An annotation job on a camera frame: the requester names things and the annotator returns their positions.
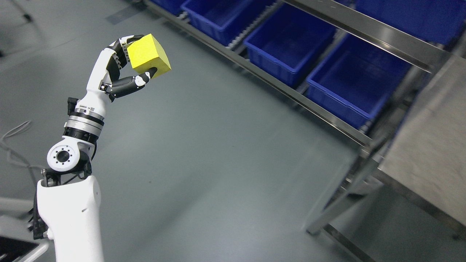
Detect steel shelf rack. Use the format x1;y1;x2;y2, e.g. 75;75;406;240
144;0;452;146

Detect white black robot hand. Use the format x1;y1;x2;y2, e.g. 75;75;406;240
74;35;158;119

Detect yellow foam block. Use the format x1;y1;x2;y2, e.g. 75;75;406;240
127;34;171;78

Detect blue plastic bin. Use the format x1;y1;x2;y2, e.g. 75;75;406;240
150;0;186;16
305;34;412;129
244;4;336;87
181;0;275;46
356;0;466;46

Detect stainless steel table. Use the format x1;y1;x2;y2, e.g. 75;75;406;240
306;55;465;262

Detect grey floor cable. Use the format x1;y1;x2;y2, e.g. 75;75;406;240
0;120;46;171

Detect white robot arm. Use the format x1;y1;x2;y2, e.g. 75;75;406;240
32;95;108;262

